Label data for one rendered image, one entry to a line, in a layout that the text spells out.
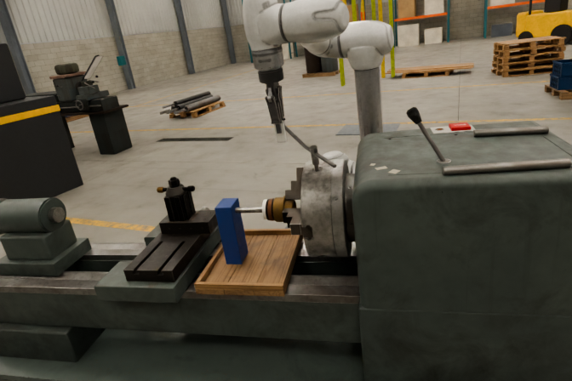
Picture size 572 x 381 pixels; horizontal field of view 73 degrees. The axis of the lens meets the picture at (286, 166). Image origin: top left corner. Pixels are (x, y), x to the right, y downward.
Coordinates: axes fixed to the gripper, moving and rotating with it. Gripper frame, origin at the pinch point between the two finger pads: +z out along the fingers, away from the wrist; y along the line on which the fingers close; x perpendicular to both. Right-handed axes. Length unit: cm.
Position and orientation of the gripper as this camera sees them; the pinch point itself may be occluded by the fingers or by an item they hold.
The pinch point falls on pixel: (280, 131)
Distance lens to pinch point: 123.6
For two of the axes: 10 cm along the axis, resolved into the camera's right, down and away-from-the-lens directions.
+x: 9.7, -0.5, -2.4
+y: -1.9, 4.5, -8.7
